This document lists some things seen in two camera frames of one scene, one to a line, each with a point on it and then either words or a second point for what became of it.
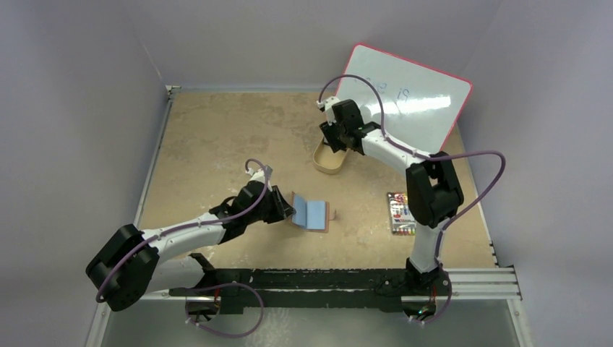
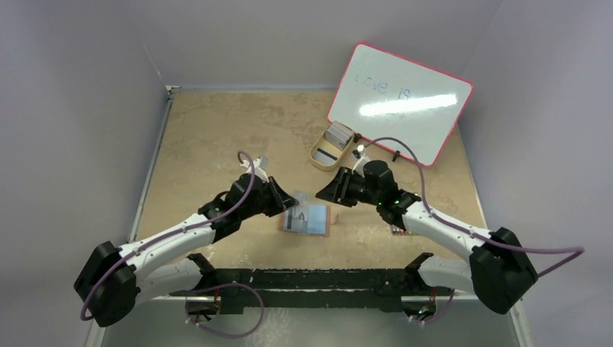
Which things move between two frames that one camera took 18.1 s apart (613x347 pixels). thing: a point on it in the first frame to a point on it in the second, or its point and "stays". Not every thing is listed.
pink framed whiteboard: (424, 105) stays
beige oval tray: (327, 160) stays
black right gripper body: (332, 136) to (343, 186)
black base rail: (259, 290) stays
